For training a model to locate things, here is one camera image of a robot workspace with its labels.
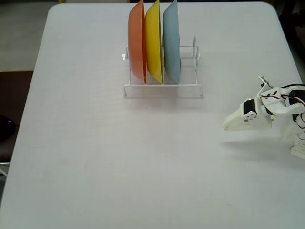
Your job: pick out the orange plate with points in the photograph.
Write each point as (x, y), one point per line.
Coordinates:
(137, 47)

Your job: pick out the dark brown side table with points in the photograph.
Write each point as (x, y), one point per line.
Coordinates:
(14, 95)

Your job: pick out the black mouse with blue light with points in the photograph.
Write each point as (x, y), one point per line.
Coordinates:
(6, 128)

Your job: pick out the wrist camera on white bracket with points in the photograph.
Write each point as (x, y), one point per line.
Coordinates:
(263, 90)

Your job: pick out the dark furniture piece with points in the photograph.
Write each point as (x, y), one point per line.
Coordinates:
(289, 6)

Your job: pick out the yellow plate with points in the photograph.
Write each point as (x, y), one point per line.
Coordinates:
(153, 47)

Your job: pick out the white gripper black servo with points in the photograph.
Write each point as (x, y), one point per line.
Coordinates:
(238, 118)

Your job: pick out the light blue plate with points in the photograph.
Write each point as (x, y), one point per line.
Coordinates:
(171, 47)

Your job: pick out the metal frame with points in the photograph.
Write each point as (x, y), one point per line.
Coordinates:
(3, 163)

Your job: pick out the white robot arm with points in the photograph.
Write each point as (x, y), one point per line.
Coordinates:
(286, 108)

